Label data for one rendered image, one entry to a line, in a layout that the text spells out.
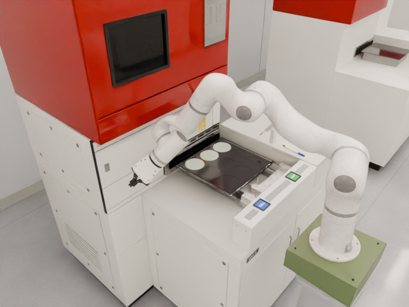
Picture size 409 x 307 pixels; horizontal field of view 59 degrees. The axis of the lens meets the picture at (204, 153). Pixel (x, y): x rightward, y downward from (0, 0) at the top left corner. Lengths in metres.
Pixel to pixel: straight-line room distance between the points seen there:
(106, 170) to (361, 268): 1.08
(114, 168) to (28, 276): 1.31
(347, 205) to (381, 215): 1.88
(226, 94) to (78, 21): 0.54
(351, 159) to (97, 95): 0.91
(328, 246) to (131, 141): 0.93
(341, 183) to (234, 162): 0.82
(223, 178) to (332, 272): 0.69
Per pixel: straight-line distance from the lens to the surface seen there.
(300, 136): 1.24
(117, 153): 1.64
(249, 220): 1.51
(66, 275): 2.68
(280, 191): 1.67
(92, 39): 1.35
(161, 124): 1.51
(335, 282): 1.45
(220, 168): 1.86
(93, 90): 1.39
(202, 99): 1.32
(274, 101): 1.29
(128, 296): 2.28
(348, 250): 1.52
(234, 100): 1.20
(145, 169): 1.58
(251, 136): 2.01
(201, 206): 1.76
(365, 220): 3.11
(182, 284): 2.07
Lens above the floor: 2.01
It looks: 34 degrees down
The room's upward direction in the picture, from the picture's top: straight up
